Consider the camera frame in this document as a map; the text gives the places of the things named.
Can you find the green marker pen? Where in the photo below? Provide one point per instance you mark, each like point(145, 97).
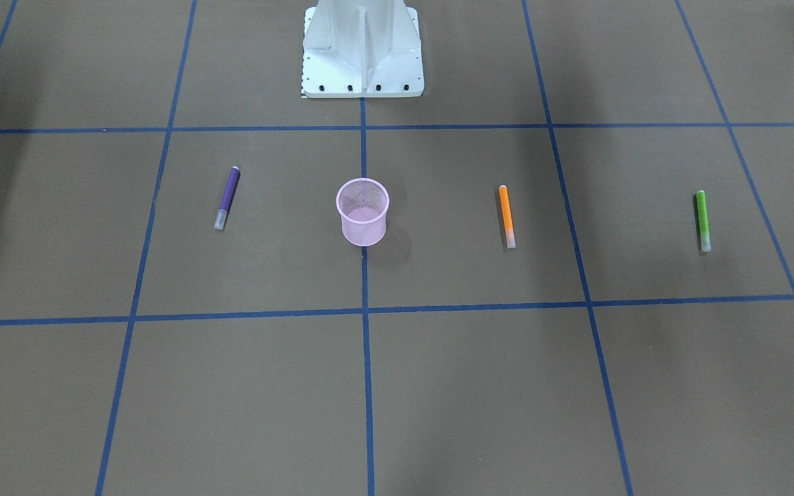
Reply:
point(702, 221)

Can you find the pink mesh pen holder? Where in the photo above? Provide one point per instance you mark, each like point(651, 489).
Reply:
point(362, 204)

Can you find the orange marker pen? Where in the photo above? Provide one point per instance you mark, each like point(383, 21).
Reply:
point(507, 217)

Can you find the purple marker pen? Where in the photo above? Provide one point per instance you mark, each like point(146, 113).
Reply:
point(227, 199)

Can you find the white camera pedestal column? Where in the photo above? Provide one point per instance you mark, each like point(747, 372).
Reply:
point(362, 50)

